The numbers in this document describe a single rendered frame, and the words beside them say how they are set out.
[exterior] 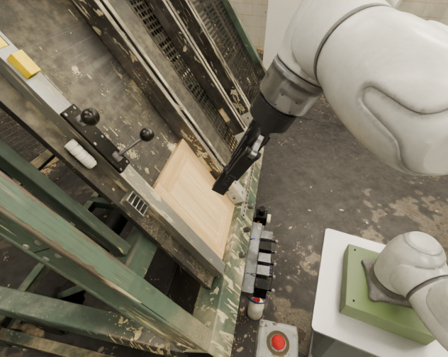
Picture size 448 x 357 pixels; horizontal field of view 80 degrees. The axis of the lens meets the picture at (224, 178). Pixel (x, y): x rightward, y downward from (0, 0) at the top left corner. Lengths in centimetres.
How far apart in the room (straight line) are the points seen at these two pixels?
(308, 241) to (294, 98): 196
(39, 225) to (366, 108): 58
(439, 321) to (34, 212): 106
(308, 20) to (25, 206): 57
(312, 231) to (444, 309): 149
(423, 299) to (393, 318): 18
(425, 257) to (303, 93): 78
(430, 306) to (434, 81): 87
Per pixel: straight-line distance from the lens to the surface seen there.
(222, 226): 113
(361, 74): 28
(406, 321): 124
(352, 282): 123
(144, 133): 73
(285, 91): 41
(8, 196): 63
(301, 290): 208
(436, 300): 104
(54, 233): 64
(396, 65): 27
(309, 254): 225
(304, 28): 38
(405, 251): 108
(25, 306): 135
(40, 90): 76
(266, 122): 43
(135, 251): 85
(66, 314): 125
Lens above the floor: 183
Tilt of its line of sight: 42 degrees down
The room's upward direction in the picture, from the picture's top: straight up
